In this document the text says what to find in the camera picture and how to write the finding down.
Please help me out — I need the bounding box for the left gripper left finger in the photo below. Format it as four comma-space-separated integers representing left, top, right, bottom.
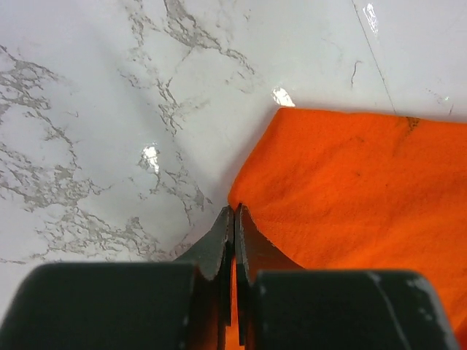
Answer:
177, 206, 234, 349

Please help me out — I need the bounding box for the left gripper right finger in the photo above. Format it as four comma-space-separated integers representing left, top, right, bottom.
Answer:
234, 204, 302, 349

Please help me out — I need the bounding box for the orange t shirt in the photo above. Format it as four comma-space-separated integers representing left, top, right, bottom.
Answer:
228, 108, 466, 345

